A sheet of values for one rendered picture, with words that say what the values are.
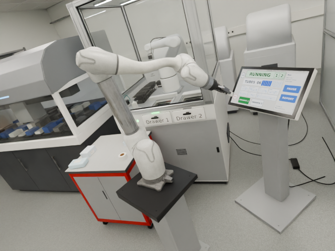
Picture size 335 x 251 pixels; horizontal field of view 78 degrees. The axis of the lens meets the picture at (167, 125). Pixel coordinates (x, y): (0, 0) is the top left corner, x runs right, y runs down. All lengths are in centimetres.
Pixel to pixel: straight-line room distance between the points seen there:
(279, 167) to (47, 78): 209
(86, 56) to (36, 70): 120
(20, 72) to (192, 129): 166
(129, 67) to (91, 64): 18
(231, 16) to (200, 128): 322
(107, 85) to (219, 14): 384
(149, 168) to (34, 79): 143
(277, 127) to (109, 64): 120
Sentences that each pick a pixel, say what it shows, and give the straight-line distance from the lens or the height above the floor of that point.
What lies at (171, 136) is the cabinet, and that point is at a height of 66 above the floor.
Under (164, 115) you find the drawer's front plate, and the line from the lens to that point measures 194.
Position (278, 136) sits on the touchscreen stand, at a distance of 171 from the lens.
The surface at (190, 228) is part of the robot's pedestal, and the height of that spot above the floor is 31.
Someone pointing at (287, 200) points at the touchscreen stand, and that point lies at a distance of 217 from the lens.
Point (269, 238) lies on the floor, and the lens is 198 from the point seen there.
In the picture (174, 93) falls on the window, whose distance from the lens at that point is 186.
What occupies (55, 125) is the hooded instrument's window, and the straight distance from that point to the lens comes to 238.
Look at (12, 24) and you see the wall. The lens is 634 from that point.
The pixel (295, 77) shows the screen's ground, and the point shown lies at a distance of 150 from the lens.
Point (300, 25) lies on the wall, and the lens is 484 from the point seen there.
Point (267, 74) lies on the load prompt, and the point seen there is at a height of 116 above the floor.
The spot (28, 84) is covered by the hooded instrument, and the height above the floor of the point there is 149.
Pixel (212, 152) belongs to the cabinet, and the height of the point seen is 45.
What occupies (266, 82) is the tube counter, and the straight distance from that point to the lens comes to 158.
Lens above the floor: 165
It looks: 25 degrees down
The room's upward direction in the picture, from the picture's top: 17 degrees counter-clockwise
